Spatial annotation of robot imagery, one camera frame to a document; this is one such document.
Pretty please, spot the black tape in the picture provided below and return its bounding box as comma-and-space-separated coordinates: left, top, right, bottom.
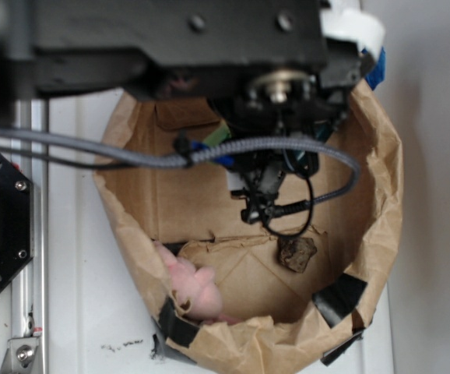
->
312, 273, 367, 328
154, 297, 200, 348

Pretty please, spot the black tape lower left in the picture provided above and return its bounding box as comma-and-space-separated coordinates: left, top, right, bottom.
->
154, 297, 200, 348

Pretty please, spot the blue tape piece right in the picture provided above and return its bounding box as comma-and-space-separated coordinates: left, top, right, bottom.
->
360, 48, 386, 90

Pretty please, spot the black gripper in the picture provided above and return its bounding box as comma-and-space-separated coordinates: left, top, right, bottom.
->
209, 71, 352, 224

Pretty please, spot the brown rock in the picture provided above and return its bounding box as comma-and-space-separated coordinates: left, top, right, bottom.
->
277, 238, 318, 273

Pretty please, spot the metal corner bracket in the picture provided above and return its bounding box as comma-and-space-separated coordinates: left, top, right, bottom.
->
0, 337, 40, 374

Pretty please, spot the brown paper bag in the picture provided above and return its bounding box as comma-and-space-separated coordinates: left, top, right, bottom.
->
93, 83, 403, 373

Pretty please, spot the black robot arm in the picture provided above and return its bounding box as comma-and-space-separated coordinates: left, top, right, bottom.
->
0, 1, 385, 224

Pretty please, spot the black tape lower right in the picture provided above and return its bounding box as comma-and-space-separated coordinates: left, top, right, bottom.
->
312, 273, 367, 328

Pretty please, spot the pink plush animal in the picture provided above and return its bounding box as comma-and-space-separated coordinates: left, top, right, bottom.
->
153, 241, 242, 325

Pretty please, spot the green plush animal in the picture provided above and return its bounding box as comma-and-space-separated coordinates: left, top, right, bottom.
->
202, 123, 232, 147

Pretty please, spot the aluminium frame rail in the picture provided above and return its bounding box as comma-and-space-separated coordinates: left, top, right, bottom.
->
9, 97, 50, 374

